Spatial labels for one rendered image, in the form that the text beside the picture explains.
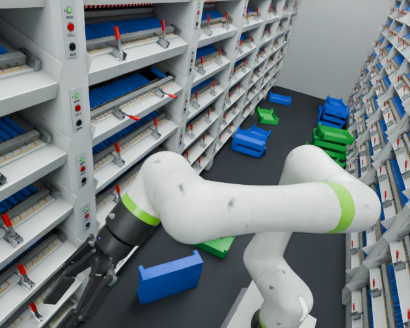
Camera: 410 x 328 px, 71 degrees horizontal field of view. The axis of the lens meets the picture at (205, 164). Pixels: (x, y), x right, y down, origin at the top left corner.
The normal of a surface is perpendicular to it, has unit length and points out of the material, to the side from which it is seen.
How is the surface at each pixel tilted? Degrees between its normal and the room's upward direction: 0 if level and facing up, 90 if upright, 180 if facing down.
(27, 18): 90
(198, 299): 0
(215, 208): 46
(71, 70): 90
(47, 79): 21
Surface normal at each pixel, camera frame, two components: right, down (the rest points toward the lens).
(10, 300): 0.47, -0.64
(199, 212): 0.27, -0.09
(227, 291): 0.17, -0.81
